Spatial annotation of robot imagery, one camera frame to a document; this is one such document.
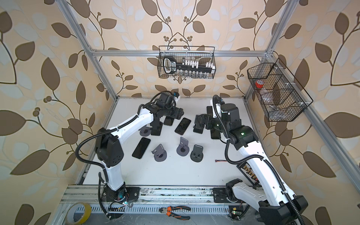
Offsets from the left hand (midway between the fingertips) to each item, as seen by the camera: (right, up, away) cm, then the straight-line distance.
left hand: (176, 108), depth 87 cm
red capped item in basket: (+52, +16, 0) cm, 55 cm away
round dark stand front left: (-10, -28, -3) cm, 30 cm away
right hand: (+15, -5, -16) cm, 22 cm away
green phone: (-6, -9, +14) cm, 18 cm away
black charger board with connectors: (+42, -37, -5) cm, 56 cm away
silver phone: (+27, -18, +13) cm, 35 cm away
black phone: (+4, -12, +12) cm, 18 cm away
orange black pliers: (-3, -52, -17) cm, 55 cm away
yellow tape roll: (-50, -50, -20) cm, 73 cm away
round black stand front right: (+13, -28, -3) cm, 31 cm away
